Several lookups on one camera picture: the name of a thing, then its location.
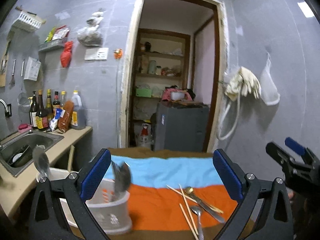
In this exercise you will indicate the chrome faucet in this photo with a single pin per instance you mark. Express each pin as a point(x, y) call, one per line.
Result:
point(7, 108)

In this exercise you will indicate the grey mini fridge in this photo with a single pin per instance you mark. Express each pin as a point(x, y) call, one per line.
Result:
point(180, 128)

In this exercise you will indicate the clear hanging bag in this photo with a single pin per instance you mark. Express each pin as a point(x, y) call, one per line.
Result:
point(90, 35)

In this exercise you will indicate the white utensil caddy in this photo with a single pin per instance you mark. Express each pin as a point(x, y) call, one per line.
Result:
point(112, 216)

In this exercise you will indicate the pink soap dish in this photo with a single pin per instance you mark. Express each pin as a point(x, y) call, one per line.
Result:
point(24, 127)

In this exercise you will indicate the wooden shelf unit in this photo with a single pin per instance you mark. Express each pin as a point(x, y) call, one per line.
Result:
point(161, 61)

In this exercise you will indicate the red plastic bag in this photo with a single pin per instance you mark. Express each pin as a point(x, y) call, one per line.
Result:
point(66, 55)

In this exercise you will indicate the wooden chopstick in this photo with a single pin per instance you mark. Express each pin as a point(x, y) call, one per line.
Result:
point(188, 208)
point(188, 222)
point(193, 200)

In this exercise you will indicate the white wall box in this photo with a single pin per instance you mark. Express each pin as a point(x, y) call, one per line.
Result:
point(32, 69)

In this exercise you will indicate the brown spice packet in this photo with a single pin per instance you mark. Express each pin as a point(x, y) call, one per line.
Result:
point(64, 121)

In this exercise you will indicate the large steel spoon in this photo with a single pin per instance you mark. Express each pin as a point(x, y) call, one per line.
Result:
point(41, 161)

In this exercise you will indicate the large oil jug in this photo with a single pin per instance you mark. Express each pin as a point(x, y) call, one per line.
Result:
point(78, 120)

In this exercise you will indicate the stainless steel sink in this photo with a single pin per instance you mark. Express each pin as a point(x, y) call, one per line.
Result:
point(32, 138)

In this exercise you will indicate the orange wall hook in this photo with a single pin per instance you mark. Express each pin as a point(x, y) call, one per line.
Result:
point(118, 54)

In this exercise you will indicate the grey wall shelf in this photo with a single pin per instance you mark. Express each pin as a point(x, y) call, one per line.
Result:
point(52, 45)

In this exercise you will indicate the white rubber gloves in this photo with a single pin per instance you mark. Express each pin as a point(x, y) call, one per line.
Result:
point(240, 81)

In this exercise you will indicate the black pot in sink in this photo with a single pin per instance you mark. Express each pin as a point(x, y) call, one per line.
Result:
point(21, 157)

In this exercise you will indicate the steel fork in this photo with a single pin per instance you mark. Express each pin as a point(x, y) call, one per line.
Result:
point(115, 169)

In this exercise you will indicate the white wall socket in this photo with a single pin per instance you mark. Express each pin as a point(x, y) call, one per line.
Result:
point(94, 54)

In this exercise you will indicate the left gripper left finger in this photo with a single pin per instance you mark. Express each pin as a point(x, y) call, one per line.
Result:
point(80, 187)

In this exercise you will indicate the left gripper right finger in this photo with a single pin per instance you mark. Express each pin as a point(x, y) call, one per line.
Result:
point(242, 188)

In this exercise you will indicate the steel knife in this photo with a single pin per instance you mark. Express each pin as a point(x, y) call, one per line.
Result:
point(124, 179)

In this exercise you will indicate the gold spoon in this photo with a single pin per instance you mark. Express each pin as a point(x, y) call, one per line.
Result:
point(189, 191)

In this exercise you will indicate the white wall basket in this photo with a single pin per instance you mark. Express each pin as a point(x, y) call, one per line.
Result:
point(28, 21)

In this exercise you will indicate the wire strainer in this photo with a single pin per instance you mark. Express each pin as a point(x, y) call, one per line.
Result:
point(24, 103)

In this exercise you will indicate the striped blue orange cloth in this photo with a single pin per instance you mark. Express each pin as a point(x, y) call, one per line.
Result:
point(156, 207)

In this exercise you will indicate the dark soy sauce bottle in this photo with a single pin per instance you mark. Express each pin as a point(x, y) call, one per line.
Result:
point(41, 114)

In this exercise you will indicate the small steel spoon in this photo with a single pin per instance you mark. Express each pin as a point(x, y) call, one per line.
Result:
point(197, 211)

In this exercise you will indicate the wooden knife holder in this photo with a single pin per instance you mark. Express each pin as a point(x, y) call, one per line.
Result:
point(4, 63)

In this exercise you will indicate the white mesh bag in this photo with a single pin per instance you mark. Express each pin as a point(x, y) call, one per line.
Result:
point(269, 92)

